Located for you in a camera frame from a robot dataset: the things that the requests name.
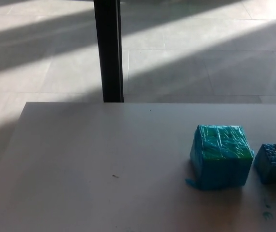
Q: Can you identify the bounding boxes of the large blue wrapped cube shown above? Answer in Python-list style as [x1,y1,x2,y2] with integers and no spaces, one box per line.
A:
[185,124,255,191]

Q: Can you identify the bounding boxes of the black vertical window frame post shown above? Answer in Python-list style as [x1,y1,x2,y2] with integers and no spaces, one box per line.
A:
[93,0,124,103]

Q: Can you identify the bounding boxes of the small blue textured cube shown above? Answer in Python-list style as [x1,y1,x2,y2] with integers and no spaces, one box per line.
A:
[254,143,276,185]

